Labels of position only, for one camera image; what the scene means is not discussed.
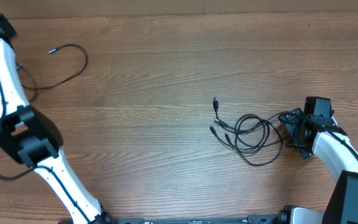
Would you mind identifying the black USB cable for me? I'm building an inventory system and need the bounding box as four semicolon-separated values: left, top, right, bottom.
209;96;295;167
16;44;89;91

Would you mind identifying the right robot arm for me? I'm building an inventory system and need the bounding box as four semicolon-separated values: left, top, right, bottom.
272;96;358;224

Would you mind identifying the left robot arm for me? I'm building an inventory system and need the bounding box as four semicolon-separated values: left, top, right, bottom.
0;14;113;223

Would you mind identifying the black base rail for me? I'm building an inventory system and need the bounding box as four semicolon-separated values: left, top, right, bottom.
113;215;276;224

